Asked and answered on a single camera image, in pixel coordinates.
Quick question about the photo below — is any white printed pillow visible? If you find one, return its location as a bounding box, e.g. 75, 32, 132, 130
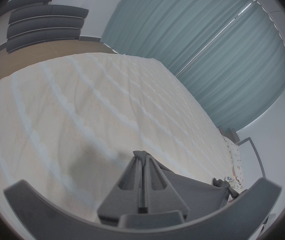
223, 136, 246, 177

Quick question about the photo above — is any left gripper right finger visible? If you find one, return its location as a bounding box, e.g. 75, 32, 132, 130
143, 155, 190, 220

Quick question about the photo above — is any pile of clothes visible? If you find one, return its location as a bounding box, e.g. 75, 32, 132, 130
222, 174, 246, 205

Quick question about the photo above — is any dark chest of drawers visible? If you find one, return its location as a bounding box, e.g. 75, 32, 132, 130
6, 0, 89, 55

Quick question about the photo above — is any grey bedside table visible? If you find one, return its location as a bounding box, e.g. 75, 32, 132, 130
217, 125, 239, 142

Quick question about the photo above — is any blue-green curtain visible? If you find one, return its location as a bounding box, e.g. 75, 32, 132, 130
176, 3, 285, 132
100, 0, 252, 76

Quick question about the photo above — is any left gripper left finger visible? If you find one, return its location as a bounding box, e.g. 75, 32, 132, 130
97, 155, 144, 226

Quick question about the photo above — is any bed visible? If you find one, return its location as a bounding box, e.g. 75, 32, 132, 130
0, 53, 266, 224

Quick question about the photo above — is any black garment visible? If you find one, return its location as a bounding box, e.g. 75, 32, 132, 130
132, 150, 240, 221

